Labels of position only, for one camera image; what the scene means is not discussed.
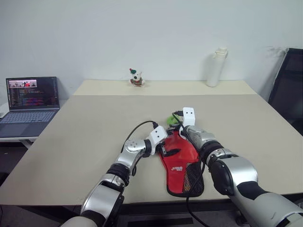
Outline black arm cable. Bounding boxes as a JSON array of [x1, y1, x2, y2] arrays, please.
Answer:
[[172, 110, 214, 227], [120, 121, 159, 177]]

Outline dark table underframe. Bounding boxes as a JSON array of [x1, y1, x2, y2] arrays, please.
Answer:
[[18, 195, 240, 227]]

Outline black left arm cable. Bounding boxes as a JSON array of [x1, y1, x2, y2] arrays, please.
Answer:
[[120, 121, 159, 177]]

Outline white plush dog toy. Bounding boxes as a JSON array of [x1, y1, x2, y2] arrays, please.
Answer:
[[128, 68, 146, 88]]

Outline white side table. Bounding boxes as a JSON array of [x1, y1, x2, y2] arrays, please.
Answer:
[[0, 102, 42, 150]]

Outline open grey laptop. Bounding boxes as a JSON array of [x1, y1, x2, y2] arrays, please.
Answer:
[[0, 76, 61, 138]]

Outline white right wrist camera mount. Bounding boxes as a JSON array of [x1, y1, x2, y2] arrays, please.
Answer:
[[182, 106, 196, 126]]

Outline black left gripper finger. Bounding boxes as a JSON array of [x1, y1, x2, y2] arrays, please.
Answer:
[[164, 148, 182, 157]]

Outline white water bottle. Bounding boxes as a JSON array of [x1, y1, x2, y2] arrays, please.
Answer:
[[205, 46, 229, 88]]

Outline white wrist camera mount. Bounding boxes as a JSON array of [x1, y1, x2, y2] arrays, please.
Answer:
[[148, 125, 169, 156], [182, 106, 196, 126]]

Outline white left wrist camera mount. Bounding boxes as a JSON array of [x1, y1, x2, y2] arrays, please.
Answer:
[[148, 125, 169, 156]]

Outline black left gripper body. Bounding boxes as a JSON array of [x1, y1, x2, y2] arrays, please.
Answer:
[[155, 139, 169, 159]]

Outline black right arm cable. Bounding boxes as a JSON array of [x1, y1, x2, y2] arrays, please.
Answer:
[[172, 110, 214, 227]]

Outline black office chair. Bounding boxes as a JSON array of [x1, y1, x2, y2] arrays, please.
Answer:
[[267, 47, 303, 137]]

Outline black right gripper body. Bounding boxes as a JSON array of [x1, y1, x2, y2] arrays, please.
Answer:
[[166, 125, 183, 138]]

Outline red and black paddle case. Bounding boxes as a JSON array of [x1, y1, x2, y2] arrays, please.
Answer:
[[158, 129, 205, 198]]

